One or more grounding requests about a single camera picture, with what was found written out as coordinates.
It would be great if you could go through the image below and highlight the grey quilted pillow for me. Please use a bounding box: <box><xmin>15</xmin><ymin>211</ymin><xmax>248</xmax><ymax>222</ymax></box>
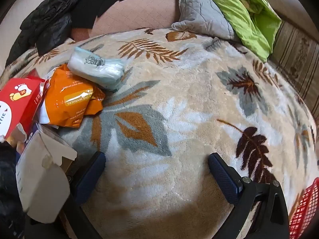
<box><xmin>171</xmin><ymin>0</ymin><xmax>240</xmax><ymax>42</ymax></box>

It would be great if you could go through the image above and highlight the red foot print box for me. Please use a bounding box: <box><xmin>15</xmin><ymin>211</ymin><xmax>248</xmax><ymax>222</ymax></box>
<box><xmin>1</xmin><ymin>77</ymin><xmax>48</xmax><ymax>142</ymax></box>

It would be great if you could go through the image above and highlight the striped beige headboard cushion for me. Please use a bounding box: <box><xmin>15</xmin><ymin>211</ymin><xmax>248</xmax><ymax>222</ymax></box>
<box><xmin>269</xmin><ymin>21</ymin><xmax>319</xmax><ymax>119</ymax></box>

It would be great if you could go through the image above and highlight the orange wipes pouch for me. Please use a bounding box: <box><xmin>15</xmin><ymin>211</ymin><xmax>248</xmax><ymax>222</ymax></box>
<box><xmin>38</xmin><ymin>64</ymin><xmax>105</xmax><ymax>128</ymax></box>

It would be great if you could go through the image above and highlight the green floral quilt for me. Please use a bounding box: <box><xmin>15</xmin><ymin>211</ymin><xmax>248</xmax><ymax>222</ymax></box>
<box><xmin>213</xmin><ymin>0</ymin><xmax>282</xmax><ymax>63</ymax></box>

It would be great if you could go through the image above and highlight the black puffer jacket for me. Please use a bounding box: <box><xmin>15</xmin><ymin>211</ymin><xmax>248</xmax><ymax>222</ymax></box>
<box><xmin>5</xmin><ymin>0</ymin><xmax>78</xmax><ymax>66</ymax></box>

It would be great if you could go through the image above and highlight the leaf pattern fleece blanket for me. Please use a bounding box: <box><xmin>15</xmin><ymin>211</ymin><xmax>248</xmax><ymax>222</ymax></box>
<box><xmin>1</xmin><ymin>29</ymin><xmax>318</xmax><ymax>238</ymax></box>

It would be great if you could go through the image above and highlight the white cardboard box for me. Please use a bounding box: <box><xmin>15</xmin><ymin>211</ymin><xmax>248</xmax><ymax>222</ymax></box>
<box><xmin>16</xmin><ymin>123</ymin><xmax>77</xmax><ymax>223</ymax></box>

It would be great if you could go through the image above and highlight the blue tissue pack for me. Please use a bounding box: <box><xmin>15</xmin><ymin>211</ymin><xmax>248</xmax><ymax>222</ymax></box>
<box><xmin>67</xmin><ymin>47</ymin><xmax>125</xmax><ymax>91</ymax></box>

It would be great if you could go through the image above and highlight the red plastic basket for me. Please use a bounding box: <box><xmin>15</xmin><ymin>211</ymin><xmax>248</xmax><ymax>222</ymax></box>
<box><xmin>289</xmin><ymin>177</ymin><xmax>318</xmax><ymax>238</ymax></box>

